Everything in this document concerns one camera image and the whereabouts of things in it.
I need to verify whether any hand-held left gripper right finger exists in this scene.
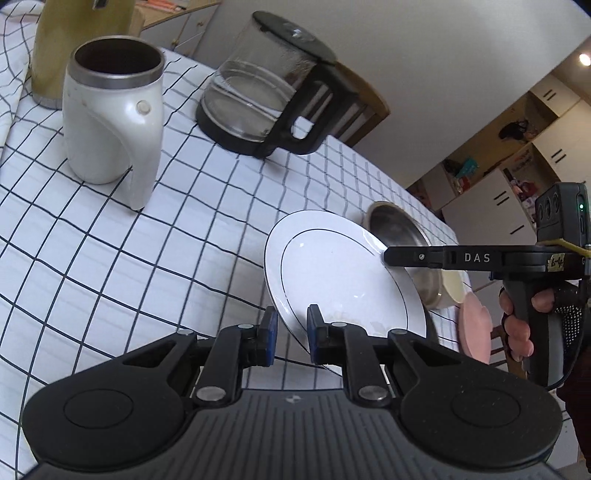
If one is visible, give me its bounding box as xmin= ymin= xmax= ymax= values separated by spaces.
xmin=307 ymin=304 xmax=462 ymax=407

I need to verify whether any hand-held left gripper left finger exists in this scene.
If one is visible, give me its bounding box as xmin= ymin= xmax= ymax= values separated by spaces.
xmin=121 ymin=305 xmax=279 ymax=407

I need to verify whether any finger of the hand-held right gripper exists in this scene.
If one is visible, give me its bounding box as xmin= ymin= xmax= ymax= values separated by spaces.
xmin=382 ymin=246 xmax=506 ymax=270

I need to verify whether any stainless steel bowl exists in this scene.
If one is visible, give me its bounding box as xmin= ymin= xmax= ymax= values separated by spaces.
xmin=367 ymin=202 xmax=445 ymax=308

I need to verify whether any white plate with black rim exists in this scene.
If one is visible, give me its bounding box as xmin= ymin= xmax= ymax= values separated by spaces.
xmin=264 ymin=210 xmax=428 ymax=374

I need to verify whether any pink bear-shaped plate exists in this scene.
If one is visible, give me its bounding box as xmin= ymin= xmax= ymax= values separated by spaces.
xmin=457 ymin=292 xmax=493 ymax=364

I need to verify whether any person's right forearm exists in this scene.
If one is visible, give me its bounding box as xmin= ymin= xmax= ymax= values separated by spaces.
xmin=556 ymin=342 xmax=591 ymax=416

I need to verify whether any person's right hand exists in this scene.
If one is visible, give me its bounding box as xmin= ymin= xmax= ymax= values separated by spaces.
xmin=498 ymin=282 xmax=591 ymax=361

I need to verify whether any cream bowl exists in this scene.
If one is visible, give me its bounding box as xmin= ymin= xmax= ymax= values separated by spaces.
xmin=434 ymin=270 xmax=469 ymax=309

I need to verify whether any white storage cabinet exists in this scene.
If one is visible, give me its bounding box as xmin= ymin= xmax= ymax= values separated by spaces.
xmin=409 ymin=76 xmax=587 ymax=250

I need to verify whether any white checked tablecloth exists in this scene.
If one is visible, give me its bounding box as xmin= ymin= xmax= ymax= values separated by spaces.
xmin=0 ymin=0 xmax=460 ymax=478

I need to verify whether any wooden chair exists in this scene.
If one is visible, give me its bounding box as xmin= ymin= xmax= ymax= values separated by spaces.
xmin=332 ymin=60 xmax=391 ymax=148

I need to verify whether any glass coffee carafe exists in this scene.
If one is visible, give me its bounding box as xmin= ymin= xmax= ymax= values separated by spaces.
xmin=196 ymin=10 xmax=361 ymax=160

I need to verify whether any white steel-lined mug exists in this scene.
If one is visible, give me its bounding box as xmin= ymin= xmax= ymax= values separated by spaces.
xmin=62 ymin=38 xmax=165 ymax=212

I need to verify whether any wooden side cabinet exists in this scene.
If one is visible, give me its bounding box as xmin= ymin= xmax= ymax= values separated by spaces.
xmin=139 ymin=0 xmax=222 ymax=61

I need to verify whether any yellow thermos jug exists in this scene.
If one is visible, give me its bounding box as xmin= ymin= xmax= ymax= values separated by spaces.
xmin=28 ymin=0 xmax=139 ymax=110

